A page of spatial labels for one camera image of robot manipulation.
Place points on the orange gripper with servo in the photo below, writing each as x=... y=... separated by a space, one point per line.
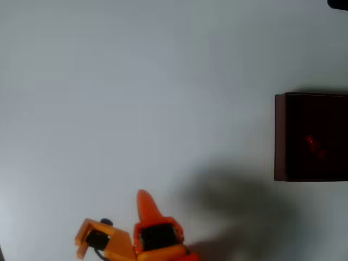
x=157 y=236

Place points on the red toy minifigure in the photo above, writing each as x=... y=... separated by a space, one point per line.
x=314 y=145

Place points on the dark brown open box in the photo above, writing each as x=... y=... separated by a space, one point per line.
x=282 y=136

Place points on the small blue knob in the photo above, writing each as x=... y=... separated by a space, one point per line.
x=106 y=221

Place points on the light orange camera mount bracket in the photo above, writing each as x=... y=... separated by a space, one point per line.
x=119 y=244

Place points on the small black camera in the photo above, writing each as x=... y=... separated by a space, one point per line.
x=96 y=239

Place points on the black object at frame corner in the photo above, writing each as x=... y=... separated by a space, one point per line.
x=338 y=4

